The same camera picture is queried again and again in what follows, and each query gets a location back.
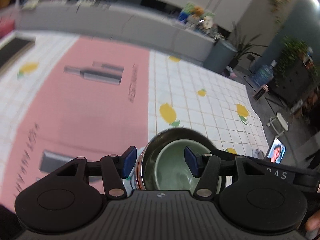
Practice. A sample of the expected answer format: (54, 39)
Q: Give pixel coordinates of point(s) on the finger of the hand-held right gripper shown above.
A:
(225, 154)

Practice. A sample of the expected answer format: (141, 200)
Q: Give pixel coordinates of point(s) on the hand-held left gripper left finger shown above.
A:
(128, 161)

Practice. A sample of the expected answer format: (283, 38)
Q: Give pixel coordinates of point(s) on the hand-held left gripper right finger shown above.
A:
(191, 161)

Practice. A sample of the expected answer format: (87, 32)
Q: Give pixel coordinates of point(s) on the green ceramic bowl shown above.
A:
(172, 165)

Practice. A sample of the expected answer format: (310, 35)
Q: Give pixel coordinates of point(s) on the orange steel bowl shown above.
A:
(150, 160)

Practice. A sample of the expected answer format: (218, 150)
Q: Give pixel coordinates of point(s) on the person's right hand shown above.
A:
(313, 222)

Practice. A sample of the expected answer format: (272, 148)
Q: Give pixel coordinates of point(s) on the smartphone with lit screen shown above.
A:
(276, 151)

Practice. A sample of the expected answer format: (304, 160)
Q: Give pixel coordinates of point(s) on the white round stand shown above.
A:
(281, 121)

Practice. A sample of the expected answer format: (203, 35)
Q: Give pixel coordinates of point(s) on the lemon print checked tablecloth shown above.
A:
(212, 100)

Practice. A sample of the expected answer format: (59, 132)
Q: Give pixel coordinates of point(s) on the pink placemat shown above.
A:
(87, 110)

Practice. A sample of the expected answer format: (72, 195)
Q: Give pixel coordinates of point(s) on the pink slipper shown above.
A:
(230, 73)

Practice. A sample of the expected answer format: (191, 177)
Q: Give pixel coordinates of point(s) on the blue water jug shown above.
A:
(262, 76)

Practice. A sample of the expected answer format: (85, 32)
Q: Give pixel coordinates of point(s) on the grey trash bin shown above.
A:
(221, 57)

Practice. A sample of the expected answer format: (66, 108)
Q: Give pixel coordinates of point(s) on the long-leaf potted plant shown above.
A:
(246, 47)

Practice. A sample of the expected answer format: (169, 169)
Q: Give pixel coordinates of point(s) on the bushy green plant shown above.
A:
(292, 62)

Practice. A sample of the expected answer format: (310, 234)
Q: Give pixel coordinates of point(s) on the white round fan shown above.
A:
(208, 21)

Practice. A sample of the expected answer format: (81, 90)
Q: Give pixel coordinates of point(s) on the white marble console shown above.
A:
(125, 25)

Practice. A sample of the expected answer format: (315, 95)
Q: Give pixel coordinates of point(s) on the brown teddy bear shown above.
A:
(198, 12)

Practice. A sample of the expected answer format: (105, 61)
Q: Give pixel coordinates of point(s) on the green landscape painting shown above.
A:
(183, 15)

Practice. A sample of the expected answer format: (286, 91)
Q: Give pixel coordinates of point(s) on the black notebook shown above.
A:
(12, 51)

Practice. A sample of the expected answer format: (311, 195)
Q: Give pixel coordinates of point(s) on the hanging vine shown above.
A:
(276, 0)

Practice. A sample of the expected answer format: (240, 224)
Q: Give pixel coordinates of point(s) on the pink storage box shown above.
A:
(6, 26)

